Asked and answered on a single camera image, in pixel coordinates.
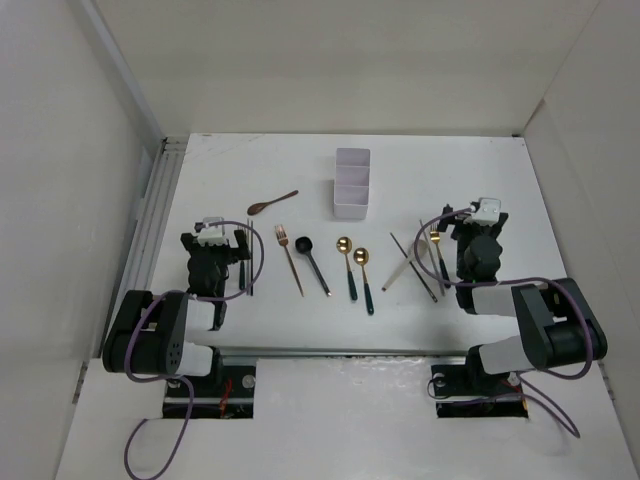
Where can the black spoon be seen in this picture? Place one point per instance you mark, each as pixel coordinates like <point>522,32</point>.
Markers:
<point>304,246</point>

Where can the left black chopstick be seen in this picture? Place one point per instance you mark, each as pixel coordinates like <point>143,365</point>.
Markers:
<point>253,265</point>

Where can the brown wooden spoon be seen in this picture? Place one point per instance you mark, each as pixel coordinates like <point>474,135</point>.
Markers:
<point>258,207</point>

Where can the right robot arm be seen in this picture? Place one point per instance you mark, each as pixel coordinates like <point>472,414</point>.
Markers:
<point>556,324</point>

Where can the black chopstick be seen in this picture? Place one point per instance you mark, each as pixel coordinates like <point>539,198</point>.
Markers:
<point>253,265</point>
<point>415,270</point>

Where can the rose gold fork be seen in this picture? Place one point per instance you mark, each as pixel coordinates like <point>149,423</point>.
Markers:
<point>283,241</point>

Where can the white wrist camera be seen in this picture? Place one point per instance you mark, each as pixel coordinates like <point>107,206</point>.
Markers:
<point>485,211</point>
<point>210,231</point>

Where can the right gold green-handled spoon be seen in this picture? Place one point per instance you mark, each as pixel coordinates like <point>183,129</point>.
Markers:
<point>361,258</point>

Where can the aluminium rail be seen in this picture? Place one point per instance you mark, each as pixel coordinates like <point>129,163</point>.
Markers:
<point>279,353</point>
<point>151,218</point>

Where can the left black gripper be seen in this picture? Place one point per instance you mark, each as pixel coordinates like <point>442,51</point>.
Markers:
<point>238,253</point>

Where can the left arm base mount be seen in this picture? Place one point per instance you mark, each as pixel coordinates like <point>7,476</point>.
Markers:
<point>226,394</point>

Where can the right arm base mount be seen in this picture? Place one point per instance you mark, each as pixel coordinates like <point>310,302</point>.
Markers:
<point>458,395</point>

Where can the aluminium rail front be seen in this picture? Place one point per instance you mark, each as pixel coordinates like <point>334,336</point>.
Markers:
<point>279,353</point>

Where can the right silver chopstick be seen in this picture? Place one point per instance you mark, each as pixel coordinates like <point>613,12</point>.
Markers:
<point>432,259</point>

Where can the white ceramic spoon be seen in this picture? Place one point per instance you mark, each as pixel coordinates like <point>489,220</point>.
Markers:
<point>417,251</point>

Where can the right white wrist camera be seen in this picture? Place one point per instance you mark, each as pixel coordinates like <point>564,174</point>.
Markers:
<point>485,211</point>

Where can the gold green-handled spoon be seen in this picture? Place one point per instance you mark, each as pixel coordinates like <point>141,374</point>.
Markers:
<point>361,258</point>
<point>344,246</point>

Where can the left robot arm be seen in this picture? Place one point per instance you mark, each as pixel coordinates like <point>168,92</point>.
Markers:
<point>148,335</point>

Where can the left gold green-handled spoon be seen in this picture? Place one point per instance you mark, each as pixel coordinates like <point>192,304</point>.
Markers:
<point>344,246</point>

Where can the white three-compartment container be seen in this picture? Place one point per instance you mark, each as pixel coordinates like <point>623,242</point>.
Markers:
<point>351,183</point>

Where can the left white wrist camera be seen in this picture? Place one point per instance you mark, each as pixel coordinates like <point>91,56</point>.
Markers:
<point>210,231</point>

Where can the aluminium rail left side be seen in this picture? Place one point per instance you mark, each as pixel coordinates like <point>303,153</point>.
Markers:
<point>151,218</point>

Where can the gold green-handled fork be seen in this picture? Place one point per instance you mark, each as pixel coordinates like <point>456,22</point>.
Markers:
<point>434,235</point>
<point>242,270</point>

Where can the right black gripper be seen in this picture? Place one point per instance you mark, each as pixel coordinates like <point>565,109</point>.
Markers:
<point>459,225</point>

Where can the right black chopstick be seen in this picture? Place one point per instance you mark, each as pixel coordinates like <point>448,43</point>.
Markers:
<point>415,270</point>

